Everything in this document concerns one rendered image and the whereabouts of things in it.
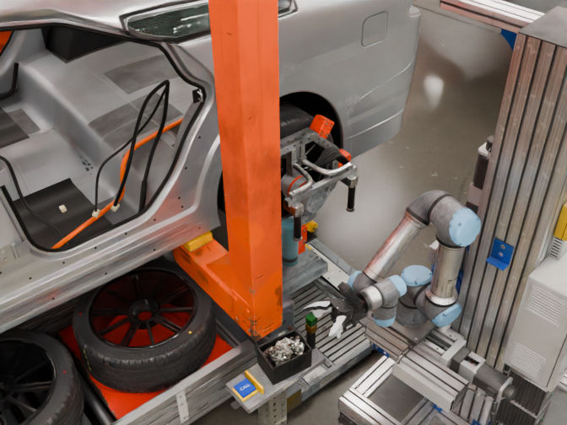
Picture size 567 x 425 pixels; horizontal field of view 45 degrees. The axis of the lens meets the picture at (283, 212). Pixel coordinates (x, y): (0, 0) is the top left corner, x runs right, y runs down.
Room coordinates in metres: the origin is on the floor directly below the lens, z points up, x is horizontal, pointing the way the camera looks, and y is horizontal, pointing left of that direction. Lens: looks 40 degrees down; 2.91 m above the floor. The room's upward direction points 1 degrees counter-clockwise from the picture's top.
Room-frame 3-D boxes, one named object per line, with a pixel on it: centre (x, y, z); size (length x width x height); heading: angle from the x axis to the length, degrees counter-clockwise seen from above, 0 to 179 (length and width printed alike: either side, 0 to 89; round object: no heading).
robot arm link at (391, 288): (1.61, -0.35, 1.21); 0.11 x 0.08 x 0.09; 121
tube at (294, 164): (2.53, -0.05, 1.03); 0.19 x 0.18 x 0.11; 38
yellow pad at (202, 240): (2.48, 0.44, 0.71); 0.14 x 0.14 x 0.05; 38
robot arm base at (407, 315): (1.87, -0.51, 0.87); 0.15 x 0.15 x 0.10
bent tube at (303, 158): (2.65, -0.20, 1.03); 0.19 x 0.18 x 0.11; 38
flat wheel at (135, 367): (2.21, 0.67, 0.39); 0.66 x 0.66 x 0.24
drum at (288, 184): (2.63, -0.10, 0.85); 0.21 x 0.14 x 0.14; 38
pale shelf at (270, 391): (1.87, 0.04, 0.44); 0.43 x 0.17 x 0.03; 128
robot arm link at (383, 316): (1.63, -0.34, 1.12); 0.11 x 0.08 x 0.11; 31
